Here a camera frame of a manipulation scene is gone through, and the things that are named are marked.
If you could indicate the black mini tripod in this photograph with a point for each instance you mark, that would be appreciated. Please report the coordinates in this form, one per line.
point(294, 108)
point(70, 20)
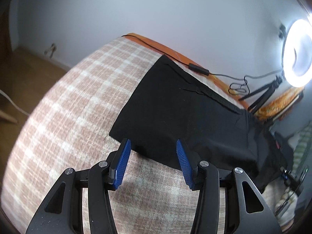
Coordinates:
point(268, 90)

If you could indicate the beige checked bed blanket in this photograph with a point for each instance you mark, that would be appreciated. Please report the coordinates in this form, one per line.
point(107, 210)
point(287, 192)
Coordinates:
point(70, 127)

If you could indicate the black pants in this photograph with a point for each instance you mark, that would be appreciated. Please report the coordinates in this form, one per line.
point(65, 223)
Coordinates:
point(169, 104)

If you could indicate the orange patterned cloth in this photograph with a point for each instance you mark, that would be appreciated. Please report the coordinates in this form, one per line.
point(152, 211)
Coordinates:
point(278, 104)

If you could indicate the orange bed sheet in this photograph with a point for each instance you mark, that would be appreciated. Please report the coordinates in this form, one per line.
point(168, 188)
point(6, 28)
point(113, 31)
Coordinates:
point(185, 61)

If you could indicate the white ring light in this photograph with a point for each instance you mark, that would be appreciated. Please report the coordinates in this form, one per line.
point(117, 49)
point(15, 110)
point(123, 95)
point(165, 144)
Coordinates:
point(296, 54)

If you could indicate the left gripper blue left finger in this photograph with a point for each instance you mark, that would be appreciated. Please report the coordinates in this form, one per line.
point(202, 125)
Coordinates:
point(118, 163)

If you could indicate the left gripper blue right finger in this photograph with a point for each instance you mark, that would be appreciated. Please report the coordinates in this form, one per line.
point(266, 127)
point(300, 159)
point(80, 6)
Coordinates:
point(188, 161)

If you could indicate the green striped white pillow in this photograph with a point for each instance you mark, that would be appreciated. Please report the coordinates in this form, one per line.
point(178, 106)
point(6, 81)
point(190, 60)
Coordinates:
point(302, 149)

